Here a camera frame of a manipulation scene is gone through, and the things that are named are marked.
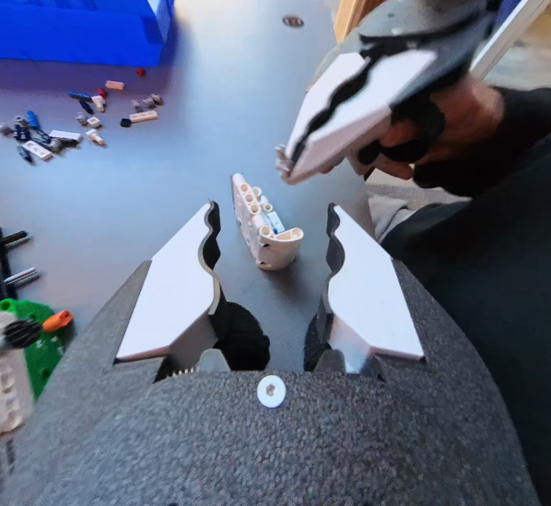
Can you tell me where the white lego panel assembly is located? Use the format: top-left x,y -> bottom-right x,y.
231,173 -> 304,271

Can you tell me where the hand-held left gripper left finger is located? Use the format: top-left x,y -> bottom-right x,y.
115,201 -> 222,371

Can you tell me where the small grey lego connector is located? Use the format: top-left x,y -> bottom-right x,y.
275,144 -> 298,179

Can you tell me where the person's right hand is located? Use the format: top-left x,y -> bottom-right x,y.
381,80 -> 505,181

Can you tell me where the blue plastic bin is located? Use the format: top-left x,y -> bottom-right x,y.
0,0 -> 179,67

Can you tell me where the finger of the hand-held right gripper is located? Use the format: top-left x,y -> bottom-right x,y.
284,50 -> 439,185
282,52 -> 373,166

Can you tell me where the pile of small lego pieces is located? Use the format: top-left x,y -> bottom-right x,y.
0,67 -> 164,166

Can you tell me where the lego truck model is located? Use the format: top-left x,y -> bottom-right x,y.
0,228 -> 75,478

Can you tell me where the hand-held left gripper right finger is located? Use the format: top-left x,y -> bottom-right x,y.
316,202 -> 426,375

